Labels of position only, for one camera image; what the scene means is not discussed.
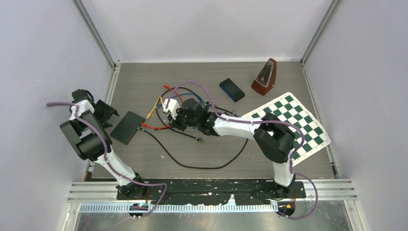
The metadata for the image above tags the purple cable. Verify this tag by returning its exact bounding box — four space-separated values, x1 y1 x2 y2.
164 81 319 220
46 101 168 218

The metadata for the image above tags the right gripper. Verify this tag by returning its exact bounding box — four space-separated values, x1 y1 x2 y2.
168 106 200 131

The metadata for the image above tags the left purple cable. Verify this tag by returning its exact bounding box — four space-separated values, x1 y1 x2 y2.
46 101 168 218

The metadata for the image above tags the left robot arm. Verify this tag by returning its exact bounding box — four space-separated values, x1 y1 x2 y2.
60 89 148 199

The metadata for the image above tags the yellow ethernet cable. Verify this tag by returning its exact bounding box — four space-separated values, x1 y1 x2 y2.
146 96 164 119

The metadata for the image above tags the dark grey network switch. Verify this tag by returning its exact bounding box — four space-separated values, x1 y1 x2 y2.
110 111 145 145

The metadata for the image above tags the green white chessboard mat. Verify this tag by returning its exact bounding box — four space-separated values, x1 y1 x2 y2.
242 92 331 166

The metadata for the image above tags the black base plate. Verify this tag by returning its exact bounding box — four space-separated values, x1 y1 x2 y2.
116 179 306 205

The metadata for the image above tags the small black blue switch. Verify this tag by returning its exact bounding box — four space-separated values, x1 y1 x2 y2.
219 78 245 103

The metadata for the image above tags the black ethernet cable teal boot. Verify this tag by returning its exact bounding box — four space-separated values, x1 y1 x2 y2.
168 127 204 142

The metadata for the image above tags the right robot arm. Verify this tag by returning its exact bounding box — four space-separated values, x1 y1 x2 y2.
163 98 295 198

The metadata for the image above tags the long black cable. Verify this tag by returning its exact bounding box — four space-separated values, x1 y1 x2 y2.
137 87 249 170

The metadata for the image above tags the brown metronome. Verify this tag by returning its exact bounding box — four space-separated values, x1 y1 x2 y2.
251 58 277 96

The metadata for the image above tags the red ethernet cable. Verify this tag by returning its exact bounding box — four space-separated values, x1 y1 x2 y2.
141 84 186 131

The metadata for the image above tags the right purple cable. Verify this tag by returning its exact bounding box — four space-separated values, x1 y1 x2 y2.
164 81 319 220

